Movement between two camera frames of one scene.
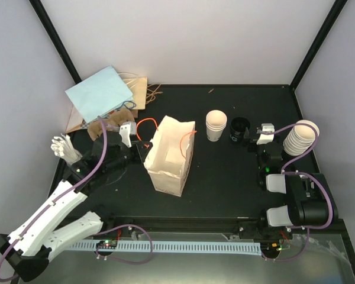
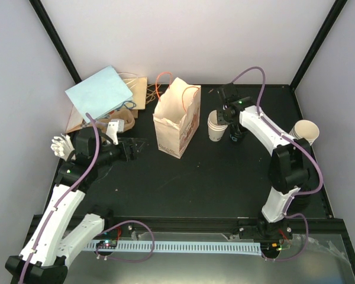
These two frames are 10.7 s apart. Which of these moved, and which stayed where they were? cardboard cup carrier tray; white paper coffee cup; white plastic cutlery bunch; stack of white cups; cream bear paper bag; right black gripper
Moved: cream bear paper bag; right black gripper
Stayed: stack of white cups; cardboard cup carrier tray; white paper coffee cup; white plastic cutlery bunch
